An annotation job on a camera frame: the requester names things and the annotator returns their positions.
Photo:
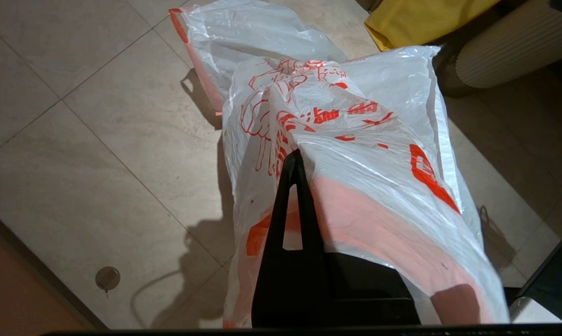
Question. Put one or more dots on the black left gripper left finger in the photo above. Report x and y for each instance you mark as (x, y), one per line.
(290, 280)

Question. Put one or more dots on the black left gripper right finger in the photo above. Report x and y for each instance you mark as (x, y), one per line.
(365, 298)

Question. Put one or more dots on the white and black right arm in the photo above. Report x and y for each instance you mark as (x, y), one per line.
(551, 275)

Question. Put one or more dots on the yellow nonwoven bag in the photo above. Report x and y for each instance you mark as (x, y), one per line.
(416, 18)

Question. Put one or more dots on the small metal floor doorstop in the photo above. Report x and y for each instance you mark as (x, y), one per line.
(107, 278)

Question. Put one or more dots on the grey ribbed cushion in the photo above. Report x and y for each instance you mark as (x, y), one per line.
(509, 51)

